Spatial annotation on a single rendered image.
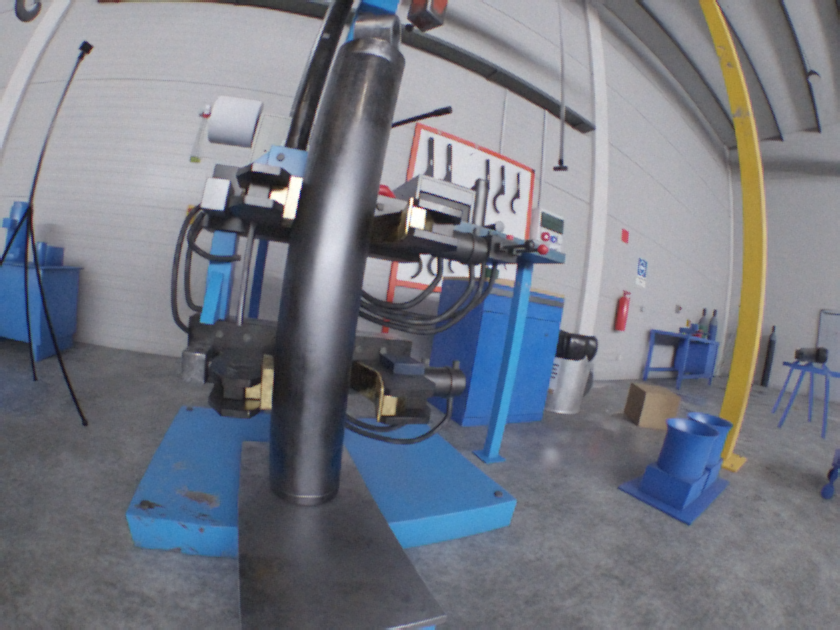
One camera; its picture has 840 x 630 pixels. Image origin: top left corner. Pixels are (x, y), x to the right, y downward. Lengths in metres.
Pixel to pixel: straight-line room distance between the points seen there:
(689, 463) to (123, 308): 3.82
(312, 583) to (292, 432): 0.38
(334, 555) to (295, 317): 0.58
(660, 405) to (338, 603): 2.83
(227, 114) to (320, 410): 1.49
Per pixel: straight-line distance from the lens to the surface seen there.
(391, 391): 0.86
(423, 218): 0.87
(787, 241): 11.34
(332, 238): 0.84
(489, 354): 2.18
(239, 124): 1.88
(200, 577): 1.03
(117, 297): 3.21
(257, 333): 1.10
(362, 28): 1.18
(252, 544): 0.90
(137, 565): 1.08
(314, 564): 0.85
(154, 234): 3.10
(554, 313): 2.52
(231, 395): 0.88
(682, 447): 1.77
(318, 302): 0.83
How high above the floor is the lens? 0.76
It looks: 3 degrees down
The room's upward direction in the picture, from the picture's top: 9 degrees clockwise
